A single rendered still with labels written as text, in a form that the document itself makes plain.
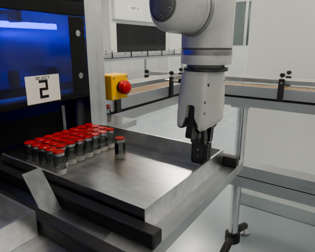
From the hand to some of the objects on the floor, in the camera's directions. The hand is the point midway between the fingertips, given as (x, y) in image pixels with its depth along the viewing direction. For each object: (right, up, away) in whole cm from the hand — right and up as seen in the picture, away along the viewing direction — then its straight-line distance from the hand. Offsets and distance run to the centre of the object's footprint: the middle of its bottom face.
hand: (201, 152), depth 54 cm
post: (-27, -81, +54) cm, 101 cm away
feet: (+32, -66, +107) cm, 130 cm away
